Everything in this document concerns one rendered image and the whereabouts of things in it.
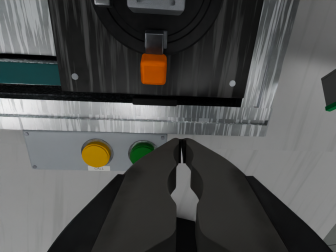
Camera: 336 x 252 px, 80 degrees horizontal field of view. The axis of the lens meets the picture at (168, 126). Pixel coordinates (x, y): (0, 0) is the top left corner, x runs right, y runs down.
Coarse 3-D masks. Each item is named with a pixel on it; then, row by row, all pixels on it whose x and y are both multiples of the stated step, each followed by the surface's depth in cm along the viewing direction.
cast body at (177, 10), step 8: (128, 0) 15; (136, 0) 15; (144, 0) 15; (152, 0) 15; (160, 0) 15; (168, 0) 15; (176, 0) 15; (184, 0) 15; (136, 8) 15; (144, 8) 15; (152, 8) 15; (160, 8) 15; (168, 8) 15; (176, 8) 15
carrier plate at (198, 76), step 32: (64, 0) 22; (224, 0) 23; (256, 0) 23; (64, 32) 23; (96, 32) 23; (224, 32) 24; (256, 32) 24; (64, 64) 25; (96, 64) 25; (128, 64) 25; (192, 64) 25; (224, 64) 25; (224, 96) 27
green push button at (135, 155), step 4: (136, 144) 30; (140, 144) 30; (144, 144) 30; (148, 144) 30; (132, 148) 30; (136, 148) 29; (140, 148) 29; (144, 148) 29; (148, 148) 29; (152, 148) 30; (132, 152) 30; (136, 152) 30; (140, 152) 30; (144, 152) 30; (148, 152) 30; (132, 156) 30; (136, 156) 30; (140, 156) 30; (132, 160) 30; (136, 160) 30
